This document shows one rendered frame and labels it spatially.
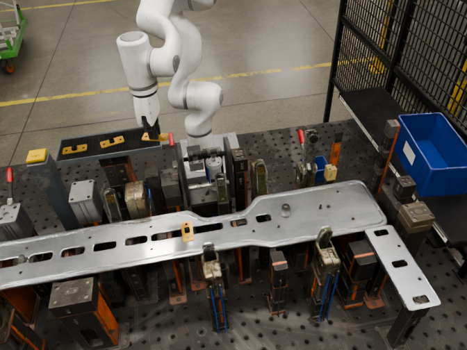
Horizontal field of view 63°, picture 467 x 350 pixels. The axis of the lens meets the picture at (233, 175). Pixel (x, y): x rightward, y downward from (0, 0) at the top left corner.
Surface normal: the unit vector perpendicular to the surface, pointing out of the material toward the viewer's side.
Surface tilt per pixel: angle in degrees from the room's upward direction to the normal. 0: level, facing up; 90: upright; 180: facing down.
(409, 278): 0
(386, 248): 0
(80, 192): 0
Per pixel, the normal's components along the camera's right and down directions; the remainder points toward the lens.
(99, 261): -0.04, -0.73
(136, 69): -0.04, 0.69
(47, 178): 0.18, 0.67
